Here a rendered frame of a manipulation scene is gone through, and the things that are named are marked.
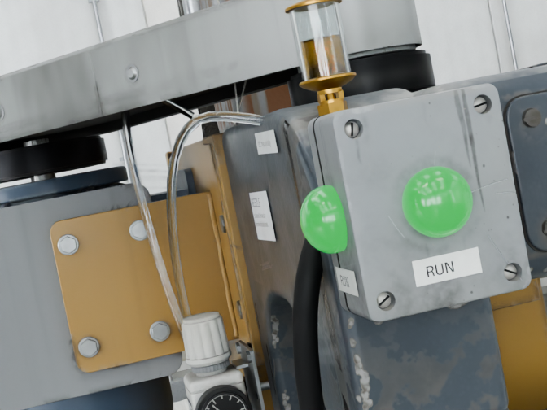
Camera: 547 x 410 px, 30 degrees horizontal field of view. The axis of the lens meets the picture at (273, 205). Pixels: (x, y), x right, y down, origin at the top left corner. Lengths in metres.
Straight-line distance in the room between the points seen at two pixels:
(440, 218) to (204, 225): 0.44
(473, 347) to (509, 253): 0.07
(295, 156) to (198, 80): 0.19
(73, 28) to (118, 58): 4.97
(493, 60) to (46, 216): 5.46
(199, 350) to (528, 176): 0.27
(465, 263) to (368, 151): 0.06
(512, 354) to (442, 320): 0.35
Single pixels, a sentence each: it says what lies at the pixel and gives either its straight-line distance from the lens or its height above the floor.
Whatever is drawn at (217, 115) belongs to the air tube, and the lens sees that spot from 0.56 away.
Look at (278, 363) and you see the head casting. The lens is 0.69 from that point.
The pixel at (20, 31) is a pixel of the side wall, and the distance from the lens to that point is 5.69.
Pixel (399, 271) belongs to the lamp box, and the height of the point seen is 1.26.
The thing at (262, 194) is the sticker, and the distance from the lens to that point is 0.59.
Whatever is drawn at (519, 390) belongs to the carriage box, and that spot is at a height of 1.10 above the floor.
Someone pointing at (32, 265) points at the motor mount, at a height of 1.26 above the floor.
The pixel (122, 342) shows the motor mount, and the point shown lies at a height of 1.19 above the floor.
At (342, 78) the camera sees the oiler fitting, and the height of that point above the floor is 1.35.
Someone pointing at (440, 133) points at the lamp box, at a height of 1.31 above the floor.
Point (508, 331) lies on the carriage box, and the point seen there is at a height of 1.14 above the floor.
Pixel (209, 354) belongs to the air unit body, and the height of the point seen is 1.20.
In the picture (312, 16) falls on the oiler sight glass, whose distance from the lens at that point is 0.50.
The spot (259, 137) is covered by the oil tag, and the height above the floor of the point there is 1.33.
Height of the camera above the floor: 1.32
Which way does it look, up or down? 3 degrees down
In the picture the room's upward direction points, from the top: 11 degrees counter-clockwise
